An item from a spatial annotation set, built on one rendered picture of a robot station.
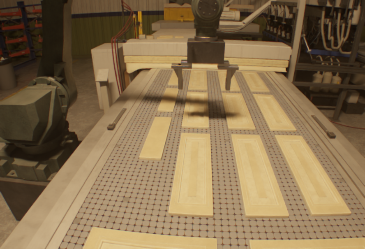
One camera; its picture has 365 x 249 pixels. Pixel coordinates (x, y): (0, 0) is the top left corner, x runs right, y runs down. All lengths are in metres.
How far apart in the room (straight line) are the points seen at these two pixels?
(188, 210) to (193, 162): 0.33
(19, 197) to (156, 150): 1.31
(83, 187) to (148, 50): 2.25
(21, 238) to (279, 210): 1.11
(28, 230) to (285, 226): 1.10
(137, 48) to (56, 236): 2.54
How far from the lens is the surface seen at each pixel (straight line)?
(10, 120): 1.75
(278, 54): 3.21
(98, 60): 3.80
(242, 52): 3.09
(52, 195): 1.31
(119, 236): 0.99
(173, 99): 2.02
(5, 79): 6.30
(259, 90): 2.37
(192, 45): 1.36
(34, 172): 1.96
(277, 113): 1.93
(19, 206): 2.34
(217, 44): 1.37
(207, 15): 1.30
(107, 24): 7.89
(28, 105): 1.61
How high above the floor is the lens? 1.69
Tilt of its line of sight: 26 degrees down
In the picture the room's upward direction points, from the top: straight up
